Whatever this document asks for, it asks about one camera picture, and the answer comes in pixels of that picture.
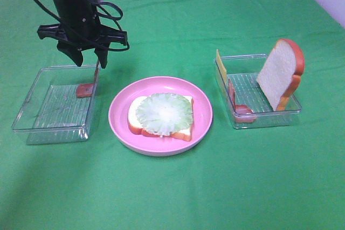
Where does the pink round plate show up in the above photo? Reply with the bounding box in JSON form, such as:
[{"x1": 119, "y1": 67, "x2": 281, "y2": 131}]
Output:
[{"x1": 108, "y1": 76, "x2": 213, "y2": 157}]

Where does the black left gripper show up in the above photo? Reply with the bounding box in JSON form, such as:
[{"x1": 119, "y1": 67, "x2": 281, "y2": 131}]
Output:
[{"x1": 37, "y1": 0, "x2": 128, "y2": 68}]

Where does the clear plastic container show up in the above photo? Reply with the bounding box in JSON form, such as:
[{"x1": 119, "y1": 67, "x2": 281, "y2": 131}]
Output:
[
  {"x1": 12, "y1": 65, "x2": 98, "y2": 145},
  {"x1": 215, "y1": 54, "x2": 301, "y2": 129}
]

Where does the yellow cheese slice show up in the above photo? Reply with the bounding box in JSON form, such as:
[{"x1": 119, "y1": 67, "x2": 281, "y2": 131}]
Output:
[{"x1": 216, "y1": 49, "x2": 228, "y2": 86}]

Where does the bacon strip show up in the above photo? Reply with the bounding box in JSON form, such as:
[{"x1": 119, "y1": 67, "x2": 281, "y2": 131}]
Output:
[
  {"x1": 228, "y1": 79, "x2": 257, "y2": 123},
  {"x1": 75, "y1": 60, "x2": 100, "y2": 99}
]

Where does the bread slice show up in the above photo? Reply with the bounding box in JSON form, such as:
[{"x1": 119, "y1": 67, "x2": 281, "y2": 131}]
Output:
[
  {"x1": 127, "y1": 95, "x2": 195, "y2": 142},
  {"x1": 257, "y1": 38, "x2": 305, "y2": 111}
]

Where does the green lettuce leaf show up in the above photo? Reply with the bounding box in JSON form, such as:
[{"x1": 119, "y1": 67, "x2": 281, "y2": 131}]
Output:
[{"x1": 135, "y1": 93, "x2": 193, "y2": 137}]

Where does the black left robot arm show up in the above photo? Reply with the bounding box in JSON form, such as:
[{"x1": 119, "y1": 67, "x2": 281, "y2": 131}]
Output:
[{"x1": 33, "y1": 0, "x2": 129, "y2": 68}]

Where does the clear left plastic container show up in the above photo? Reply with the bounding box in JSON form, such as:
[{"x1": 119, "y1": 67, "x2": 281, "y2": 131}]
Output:
[{"x1": 12, "y1": 65, "x2": 98, "y2": 145}]

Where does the clear right plastic container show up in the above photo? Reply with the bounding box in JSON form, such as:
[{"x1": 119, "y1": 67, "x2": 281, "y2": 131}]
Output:
[{"x1": 215, "y1": 54, "x2": 301, "y2": 129}]

